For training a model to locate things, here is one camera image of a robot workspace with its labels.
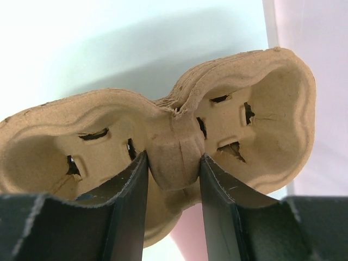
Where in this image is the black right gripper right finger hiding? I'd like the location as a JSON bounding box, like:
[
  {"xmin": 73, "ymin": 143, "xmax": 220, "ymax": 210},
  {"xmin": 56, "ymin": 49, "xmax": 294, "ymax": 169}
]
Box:
[{"xmin": 200, "ymin": 154, "xmax": 347, "ymax": 260}]

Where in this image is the brown pulp cup carrier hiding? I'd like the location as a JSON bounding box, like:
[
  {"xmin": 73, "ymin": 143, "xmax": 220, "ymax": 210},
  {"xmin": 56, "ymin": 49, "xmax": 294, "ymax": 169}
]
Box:
[{"xmin": 1, "ymin": 48, "xmax": 316, "ymax": 247}]

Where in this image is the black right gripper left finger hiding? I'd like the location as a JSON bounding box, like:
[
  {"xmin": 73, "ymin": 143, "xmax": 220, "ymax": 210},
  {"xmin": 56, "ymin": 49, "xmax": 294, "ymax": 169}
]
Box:
[{"xmin": 1, "ymin": 152, "xmax": 148, "ymax": 260}]

